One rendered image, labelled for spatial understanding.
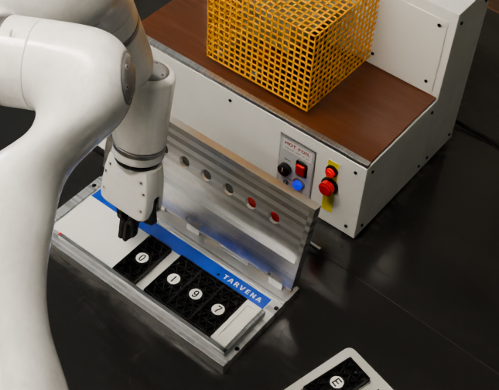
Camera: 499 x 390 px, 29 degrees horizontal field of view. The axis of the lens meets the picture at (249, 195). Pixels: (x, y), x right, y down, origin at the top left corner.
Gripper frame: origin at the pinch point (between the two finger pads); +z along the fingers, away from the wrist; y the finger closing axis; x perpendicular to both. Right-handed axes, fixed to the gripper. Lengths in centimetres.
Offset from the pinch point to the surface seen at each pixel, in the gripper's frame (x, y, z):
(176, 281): 0.8, 10.9, 5.4
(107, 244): 0.0, -4.0, 6.8
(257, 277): 11.3, 20.4, 4.5
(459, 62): 53, 28, -27
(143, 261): 0.4, 3.8, 5.4
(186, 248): 8.2, 7.1, 5.0
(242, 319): 2.1, 24.5, 5.3
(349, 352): 9.8, 41.0, 5.8
